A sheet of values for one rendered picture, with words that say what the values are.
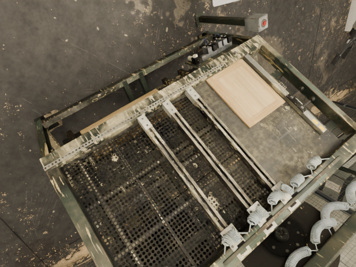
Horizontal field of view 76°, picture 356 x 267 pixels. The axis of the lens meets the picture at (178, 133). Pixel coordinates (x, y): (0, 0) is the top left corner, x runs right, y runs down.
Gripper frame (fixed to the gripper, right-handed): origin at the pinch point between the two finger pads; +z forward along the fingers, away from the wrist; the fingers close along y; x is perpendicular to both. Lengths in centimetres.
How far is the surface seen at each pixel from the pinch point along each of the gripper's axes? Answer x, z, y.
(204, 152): 22, 60, -88
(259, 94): 35, 49, -13
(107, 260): 6, 81, -177
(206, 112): 45, 50, -66
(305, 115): -3, 52, 4
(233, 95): 47, 50, -32
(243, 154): 3, 60, -65
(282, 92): 24, 46, 4
